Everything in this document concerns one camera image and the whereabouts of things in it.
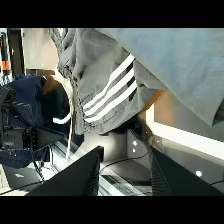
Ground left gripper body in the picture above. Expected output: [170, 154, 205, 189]
[0, 86, 38, 152]

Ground grey striped pants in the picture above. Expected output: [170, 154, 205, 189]
[49, 28, 165, 136]

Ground navy garment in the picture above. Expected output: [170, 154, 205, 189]
[0, 74, 84, 170]

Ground pale blue-grey garment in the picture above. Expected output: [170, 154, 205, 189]
[96, 28, 224, 127]

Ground black cable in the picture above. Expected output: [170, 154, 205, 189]
[99, 151, 150, 175]

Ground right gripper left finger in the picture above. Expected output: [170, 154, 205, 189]
[27, 145, 105, 197]

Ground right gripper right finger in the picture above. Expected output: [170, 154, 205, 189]
[148, 146, 224, 197]

